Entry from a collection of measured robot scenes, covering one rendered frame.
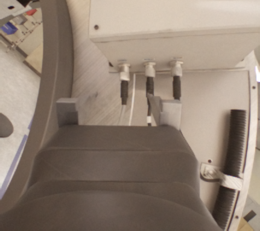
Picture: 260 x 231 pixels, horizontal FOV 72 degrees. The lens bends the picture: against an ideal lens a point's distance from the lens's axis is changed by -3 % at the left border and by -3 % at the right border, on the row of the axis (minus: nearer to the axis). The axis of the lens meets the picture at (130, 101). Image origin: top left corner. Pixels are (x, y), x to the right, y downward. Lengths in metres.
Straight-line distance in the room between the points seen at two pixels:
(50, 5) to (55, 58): 0.09
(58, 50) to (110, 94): 0.10
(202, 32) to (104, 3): 0.10
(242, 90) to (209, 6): 0.15
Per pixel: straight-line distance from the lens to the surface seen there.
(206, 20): 0.19
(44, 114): 0.29
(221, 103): 0.30
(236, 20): 0.20
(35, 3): 1.10
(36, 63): 5.25
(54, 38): 0.31
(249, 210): 9.28
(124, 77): 0.26
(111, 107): 0.29
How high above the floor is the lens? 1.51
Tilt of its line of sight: 2 degrees down
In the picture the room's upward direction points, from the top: 47 degrees clockwise
